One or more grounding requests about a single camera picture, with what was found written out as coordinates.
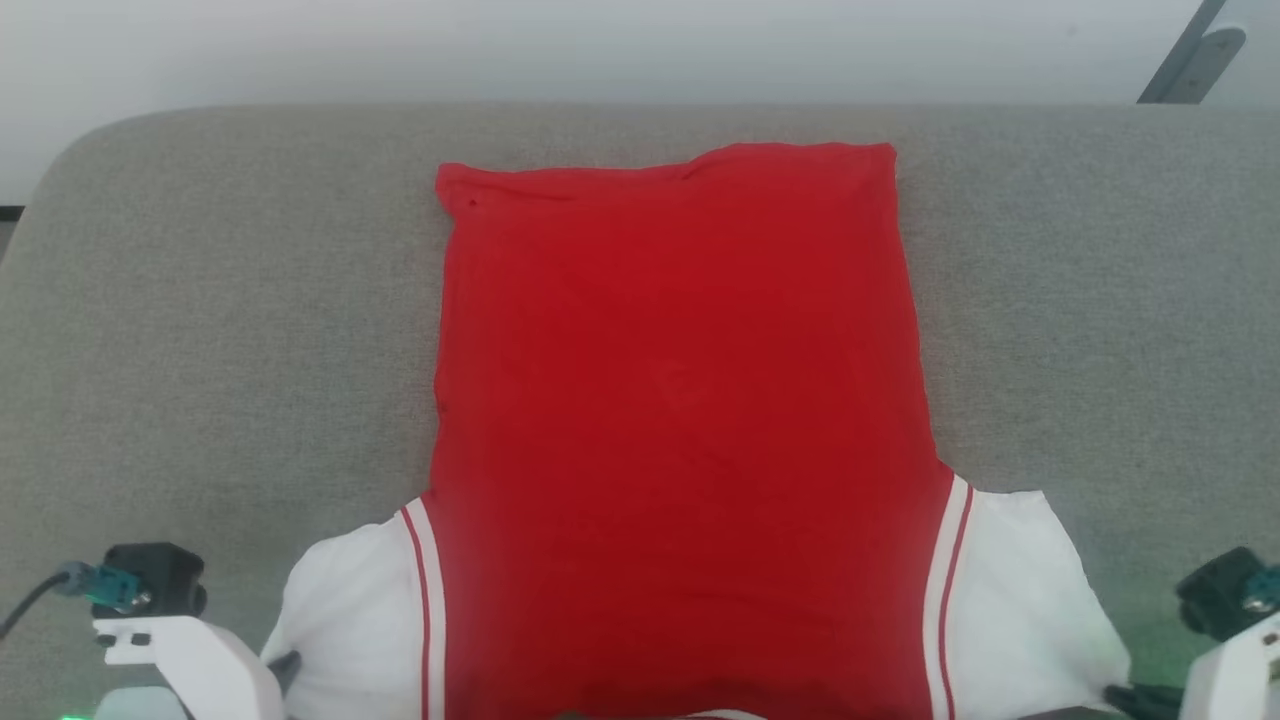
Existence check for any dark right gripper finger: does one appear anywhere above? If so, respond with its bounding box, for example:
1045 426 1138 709
1103 682 1187 717

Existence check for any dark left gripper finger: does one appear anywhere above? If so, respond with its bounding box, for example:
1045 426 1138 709
264 649 303 698

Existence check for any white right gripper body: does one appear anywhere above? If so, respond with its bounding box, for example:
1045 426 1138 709
1180 613 1280 720

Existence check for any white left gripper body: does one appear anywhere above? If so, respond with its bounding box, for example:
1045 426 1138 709
92 614 287 720

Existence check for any red and white shirt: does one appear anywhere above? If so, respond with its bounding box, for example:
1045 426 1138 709
260 141 1133 720

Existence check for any grey fabric sofa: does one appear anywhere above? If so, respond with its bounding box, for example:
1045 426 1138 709
0 102 1280 720

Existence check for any teal right camera connector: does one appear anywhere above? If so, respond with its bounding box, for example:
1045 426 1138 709
1240 564 1280 615

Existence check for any teal camera connector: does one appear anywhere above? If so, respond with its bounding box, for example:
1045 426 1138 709
54 561 153 615
1240 564 1280 615

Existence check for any teal left camera connector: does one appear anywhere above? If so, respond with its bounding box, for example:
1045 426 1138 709
54 561 153 615

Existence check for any black left camera cable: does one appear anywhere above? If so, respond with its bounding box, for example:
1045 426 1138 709
0 570 73 642

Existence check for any grey metal pole bracket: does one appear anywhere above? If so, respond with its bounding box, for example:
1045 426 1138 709
1163 27 1249 105

